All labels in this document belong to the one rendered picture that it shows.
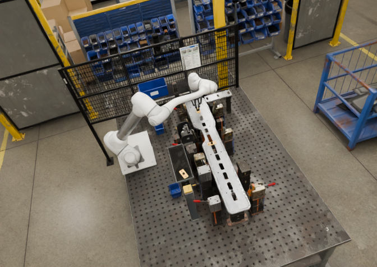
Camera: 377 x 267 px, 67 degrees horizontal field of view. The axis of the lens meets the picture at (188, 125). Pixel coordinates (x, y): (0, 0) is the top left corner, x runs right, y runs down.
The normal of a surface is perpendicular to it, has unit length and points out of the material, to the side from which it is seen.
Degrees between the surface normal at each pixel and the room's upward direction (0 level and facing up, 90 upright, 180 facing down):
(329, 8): 91
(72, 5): 90
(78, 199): 0
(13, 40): 90
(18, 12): 89
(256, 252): 0
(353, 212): 0
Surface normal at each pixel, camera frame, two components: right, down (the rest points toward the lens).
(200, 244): -0.14, -0.69
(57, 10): 0.22, 0.68
